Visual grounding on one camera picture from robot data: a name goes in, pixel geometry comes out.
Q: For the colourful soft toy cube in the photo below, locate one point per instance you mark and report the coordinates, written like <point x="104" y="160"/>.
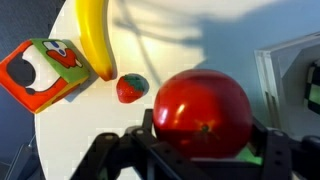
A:
<point x="50" y="76"/>

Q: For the bright red toy apple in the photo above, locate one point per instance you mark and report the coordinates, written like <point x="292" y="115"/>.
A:
<point x="203" y="110"/>

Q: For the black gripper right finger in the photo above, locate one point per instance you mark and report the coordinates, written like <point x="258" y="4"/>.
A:
<point x="260" y="140"/>

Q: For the yellow toy banana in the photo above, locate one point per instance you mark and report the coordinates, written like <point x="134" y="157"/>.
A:
<point x="95" y="36"/>

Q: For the small toy strawberry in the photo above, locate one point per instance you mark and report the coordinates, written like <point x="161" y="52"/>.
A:
<point x="130" y="89"/>

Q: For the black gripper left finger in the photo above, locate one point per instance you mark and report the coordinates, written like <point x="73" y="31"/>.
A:
<point x="148" y="120"/>

